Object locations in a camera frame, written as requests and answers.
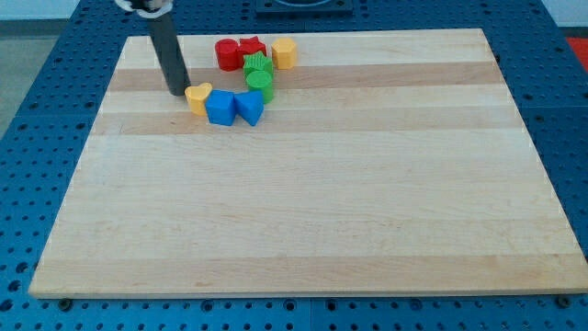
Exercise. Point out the yellow heart block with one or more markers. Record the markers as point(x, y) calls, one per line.
point(197, 97)

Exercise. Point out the blue triangle block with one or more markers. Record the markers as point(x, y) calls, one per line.
point(250, 106)

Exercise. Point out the green star block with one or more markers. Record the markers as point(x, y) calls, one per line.
point(257, 62)

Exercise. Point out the blue cube block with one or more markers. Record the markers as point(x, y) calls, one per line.
point(221, 108)

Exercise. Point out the red cylinder block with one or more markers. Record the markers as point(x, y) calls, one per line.
point(227, 54)

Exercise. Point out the green cylinder block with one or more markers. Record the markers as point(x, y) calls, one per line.
point(261, 81)

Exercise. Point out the red star block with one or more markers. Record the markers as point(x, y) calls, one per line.
point(249, 46)

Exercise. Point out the yellow hexagon block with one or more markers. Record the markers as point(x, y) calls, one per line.
point(284, 53)

